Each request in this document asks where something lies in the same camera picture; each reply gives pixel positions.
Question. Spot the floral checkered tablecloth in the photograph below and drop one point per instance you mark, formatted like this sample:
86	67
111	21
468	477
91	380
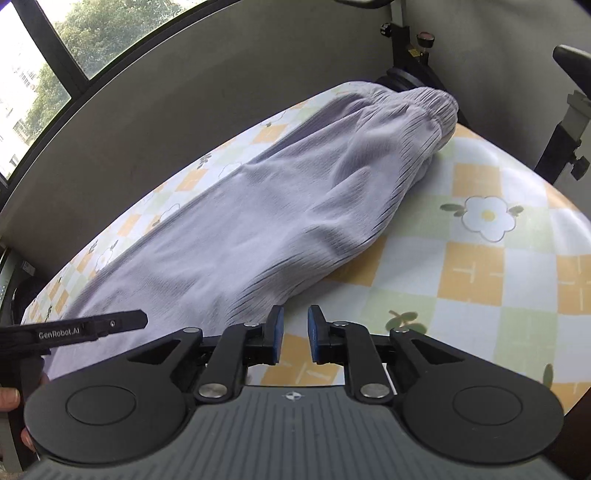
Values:
485	286

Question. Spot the black framed window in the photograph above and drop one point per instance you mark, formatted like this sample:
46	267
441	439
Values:
106	27

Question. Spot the person's left hand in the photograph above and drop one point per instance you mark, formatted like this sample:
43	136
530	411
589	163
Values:
8	399

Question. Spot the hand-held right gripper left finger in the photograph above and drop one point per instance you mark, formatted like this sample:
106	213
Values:
277	332

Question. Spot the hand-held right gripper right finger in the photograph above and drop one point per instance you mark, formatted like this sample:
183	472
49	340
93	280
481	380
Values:
316	332

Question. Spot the black exercise bike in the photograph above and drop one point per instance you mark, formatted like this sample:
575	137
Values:
561	138

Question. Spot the lavender ribbed pants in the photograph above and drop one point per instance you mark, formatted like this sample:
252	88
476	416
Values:
258	207

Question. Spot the grey washing machine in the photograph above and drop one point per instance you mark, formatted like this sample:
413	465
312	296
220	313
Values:
9	286

